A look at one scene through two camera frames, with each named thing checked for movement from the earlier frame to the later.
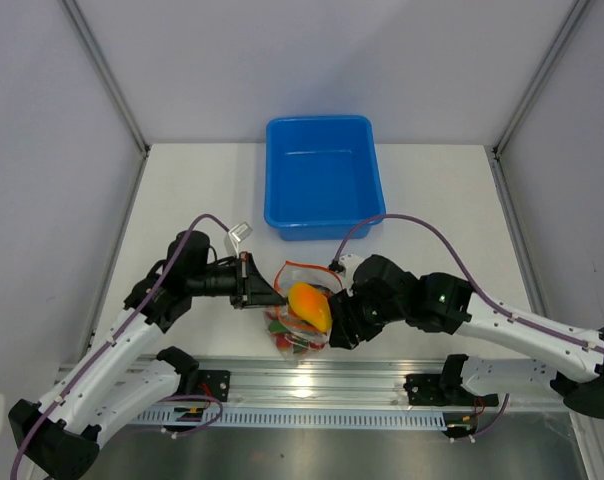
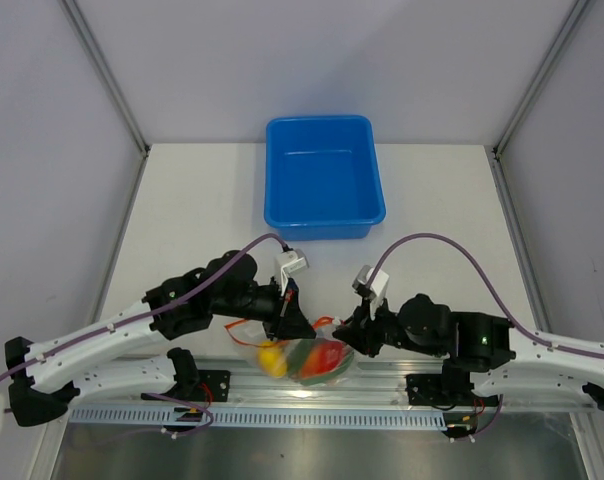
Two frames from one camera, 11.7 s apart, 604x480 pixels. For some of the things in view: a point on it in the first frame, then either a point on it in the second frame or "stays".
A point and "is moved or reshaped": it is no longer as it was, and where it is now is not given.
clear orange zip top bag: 292,335 is moved or reshaped
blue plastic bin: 322,177 stays
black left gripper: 252,288 → 287,322
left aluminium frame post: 108,74 stays
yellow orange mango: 310,303 → 273,358
